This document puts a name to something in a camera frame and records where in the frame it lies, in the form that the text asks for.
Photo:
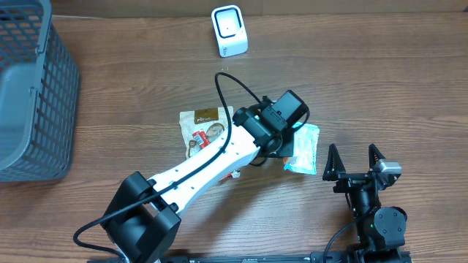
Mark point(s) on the red snack bar packet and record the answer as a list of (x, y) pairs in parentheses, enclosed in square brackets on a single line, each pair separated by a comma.
[(201, 138)]

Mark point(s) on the beige brown snack pouch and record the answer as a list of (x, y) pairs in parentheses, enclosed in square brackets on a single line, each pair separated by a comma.
[(212, 120)]

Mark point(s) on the teal orange snack packet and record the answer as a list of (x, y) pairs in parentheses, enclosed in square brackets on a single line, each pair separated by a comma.
[(304, 156)]

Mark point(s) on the grey plastic mesh basket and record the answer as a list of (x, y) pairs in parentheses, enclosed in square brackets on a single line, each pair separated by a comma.
[(40, 86)]

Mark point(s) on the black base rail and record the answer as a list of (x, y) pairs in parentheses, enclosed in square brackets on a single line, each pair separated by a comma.
[(313, 257)]

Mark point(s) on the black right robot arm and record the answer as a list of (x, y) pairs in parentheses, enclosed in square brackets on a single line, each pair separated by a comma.
[(380, 230)]

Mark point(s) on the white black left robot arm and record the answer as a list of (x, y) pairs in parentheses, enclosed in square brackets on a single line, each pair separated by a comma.
[(145, 214)]

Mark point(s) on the white barcode scanner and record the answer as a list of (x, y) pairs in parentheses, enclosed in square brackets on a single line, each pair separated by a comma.
[(230, 31)]

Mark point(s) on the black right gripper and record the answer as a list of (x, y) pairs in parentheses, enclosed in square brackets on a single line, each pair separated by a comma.
[(354, 176)]

